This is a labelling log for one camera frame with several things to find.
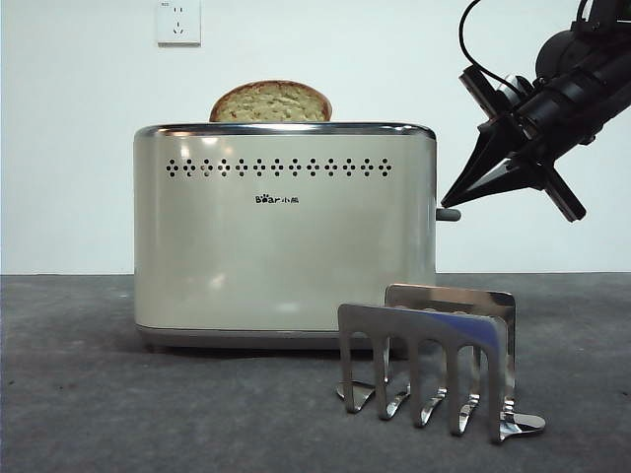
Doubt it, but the toasted bread slice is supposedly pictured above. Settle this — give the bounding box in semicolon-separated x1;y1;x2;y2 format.
209;81;333;123

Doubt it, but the stainless steel toast rack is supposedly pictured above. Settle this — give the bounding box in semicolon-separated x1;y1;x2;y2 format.
334;283;547;444

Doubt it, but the cream two-slot toaster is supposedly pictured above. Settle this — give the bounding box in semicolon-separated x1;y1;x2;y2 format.
132;120;439;352

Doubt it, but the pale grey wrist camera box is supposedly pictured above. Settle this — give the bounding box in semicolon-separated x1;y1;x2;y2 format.
496;73;536;107

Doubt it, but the black cable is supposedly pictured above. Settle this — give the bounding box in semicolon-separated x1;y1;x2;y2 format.
457;0;524;100

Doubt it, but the white wall socket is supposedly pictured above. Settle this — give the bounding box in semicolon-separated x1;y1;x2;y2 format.
157;0;202;48

